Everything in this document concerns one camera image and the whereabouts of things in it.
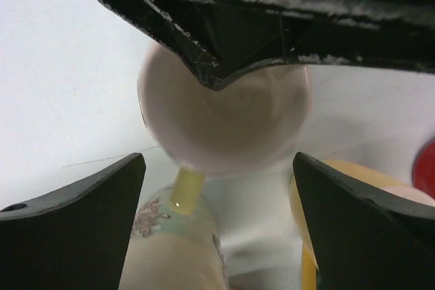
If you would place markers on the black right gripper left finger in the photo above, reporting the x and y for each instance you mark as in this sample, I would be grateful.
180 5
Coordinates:
75 237

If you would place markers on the beige mug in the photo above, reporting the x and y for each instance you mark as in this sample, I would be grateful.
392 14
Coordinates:
172 251

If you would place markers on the red mug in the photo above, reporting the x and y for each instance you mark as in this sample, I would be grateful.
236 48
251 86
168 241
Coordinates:
423 171

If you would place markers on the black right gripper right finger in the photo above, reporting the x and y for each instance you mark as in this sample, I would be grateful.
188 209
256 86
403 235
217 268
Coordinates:
367 229

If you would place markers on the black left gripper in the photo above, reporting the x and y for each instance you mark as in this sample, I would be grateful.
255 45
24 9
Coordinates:
221 40

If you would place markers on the pale yellow green mug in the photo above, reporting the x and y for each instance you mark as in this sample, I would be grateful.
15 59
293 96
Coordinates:
247 126

